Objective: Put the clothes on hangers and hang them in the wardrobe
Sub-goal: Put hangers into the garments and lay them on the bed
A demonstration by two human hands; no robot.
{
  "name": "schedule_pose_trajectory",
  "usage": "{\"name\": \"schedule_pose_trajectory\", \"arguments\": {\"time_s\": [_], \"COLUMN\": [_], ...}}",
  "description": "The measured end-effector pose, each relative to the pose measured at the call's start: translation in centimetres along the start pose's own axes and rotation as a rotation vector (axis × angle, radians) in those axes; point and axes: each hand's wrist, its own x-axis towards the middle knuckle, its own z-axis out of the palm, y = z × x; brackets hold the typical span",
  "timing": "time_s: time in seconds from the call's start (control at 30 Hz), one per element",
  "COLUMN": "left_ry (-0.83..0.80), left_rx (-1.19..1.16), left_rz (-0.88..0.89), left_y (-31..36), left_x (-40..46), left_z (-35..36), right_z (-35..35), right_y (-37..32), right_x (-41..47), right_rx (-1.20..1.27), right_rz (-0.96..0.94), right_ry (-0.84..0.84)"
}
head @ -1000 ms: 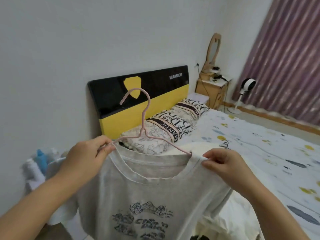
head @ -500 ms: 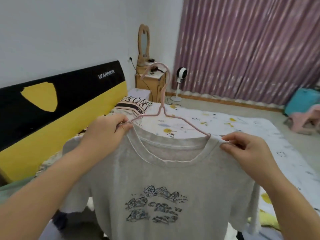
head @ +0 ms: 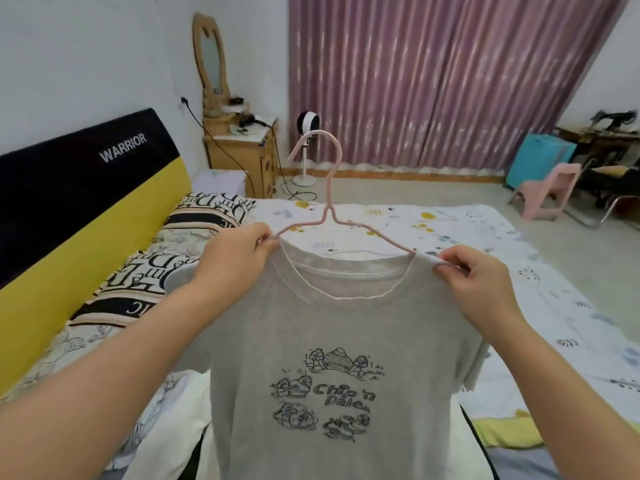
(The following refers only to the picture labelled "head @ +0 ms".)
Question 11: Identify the pink plastic chair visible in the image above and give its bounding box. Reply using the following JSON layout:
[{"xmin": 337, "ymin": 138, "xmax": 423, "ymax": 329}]
[{"xmin": 509, "ymin": 163, "xmax": 583, "ymax": 221}]

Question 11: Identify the white standing fan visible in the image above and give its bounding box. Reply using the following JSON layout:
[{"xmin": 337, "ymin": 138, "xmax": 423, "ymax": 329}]
[{"xmin": 291, "ymin": 111, "xmax": 323, "ymax": 187}]

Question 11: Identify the person's left forearm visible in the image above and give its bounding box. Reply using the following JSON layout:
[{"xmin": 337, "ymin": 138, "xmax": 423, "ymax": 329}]
[{"xmin": 0, "ymin": 279, "xmax": 221, "ymax": 480}]

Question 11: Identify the black office chair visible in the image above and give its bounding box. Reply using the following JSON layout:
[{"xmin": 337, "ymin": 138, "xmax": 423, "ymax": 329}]
[{"xmin": 567, "ymin": 164, "xmax": 640, "ymax": 231}]

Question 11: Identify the white nightstand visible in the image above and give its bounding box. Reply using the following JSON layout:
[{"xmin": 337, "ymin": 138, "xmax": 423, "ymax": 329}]
[{"xmin": 192, "ymin": 169, "xmax": 249, "ymax": 198}]

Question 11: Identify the purple curtain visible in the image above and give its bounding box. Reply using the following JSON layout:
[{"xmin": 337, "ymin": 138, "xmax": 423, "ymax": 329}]
[{"xmin": 287, "ymin": 0, "xmax": 633, "ymax": 173}]

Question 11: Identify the wooden cabinet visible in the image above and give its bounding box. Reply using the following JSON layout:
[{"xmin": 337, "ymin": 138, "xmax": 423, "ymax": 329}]
[{"xmin": 202, "ymin": 112, "xmax": 279, "ymax": 199}]

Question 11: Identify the wooden framed mirror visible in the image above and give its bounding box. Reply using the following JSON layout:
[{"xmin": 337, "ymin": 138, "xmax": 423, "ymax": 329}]
[{"xmin": 192, "ymin": 13, "xmax": 233, "ymax": 111}]

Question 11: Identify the white leaf print quilt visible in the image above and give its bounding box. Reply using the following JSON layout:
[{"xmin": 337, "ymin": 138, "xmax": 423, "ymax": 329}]
[{"xmin": 245, "ymin": 197, "xmax": 640, "ymax": 425}]

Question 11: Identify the pink hanger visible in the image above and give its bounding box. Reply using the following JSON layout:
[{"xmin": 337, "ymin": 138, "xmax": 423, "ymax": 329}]
[{"xmin": 276, "ymin": 129, "xmax": 417, "ymax": 258}]

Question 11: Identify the person's left hand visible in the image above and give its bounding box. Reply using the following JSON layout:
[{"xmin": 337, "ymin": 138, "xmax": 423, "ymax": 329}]
[{"xmin": 192, "ymin": 222, "xmax": 282, "ymax": 319}]

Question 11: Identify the grey cartoon print t-shirt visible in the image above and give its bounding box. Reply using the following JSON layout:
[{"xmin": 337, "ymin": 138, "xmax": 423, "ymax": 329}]
[{"xmin": 165, "ymin": 239, "xmax": 491, "ymax": 480}]

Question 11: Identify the person's right forearm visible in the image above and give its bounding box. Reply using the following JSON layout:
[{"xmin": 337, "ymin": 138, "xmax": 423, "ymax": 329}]
[{"xmin": 487, "ymin": 317, "xmax": 640, "ymax": 480}]

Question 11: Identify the yellow black bed headboard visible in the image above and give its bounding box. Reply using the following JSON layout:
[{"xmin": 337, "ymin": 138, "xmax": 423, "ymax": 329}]
[{"xmin": 0, "ymin": 108, "xmax": 193, "ymax": 395}]

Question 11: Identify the black sewing machine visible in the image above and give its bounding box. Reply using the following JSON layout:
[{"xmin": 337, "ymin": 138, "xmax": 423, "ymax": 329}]
[{"xmin": 589, "ymin": 109, "xmax": 639, "ymax": 131}]

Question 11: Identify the black white printed pillow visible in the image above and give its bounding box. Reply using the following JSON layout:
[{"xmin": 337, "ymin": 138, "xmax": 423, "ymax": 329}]
[
  {"xmin": 0, "ymin": 239, "xmax": 206, "ymax": 471},
  {"xmin": 163, "ymin": 192, "xmax": 257, "ymax": 245}
]

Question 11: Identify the grey bed sheet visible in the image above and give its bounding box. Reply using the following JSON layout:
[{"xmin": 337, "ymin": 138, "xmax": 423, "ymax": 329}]
[{"xmin": 487, "ymin": 444, "xmax": 553, "ymax": 480}]

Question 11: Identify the person's right hand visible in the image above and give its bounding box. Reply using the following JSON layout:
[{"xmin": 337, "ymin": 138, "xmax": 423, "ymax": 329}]
[{"xmin": 432, "ymin": 244, "xmax": 527, "ymax": 347}]

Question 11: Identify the black power cable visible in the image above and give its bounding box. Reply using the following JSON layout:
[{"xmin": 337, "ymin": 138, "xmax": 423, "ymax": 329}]
[{"xmin": 182, "ymin": 102, "xmax": 321, "ymax": 201}]

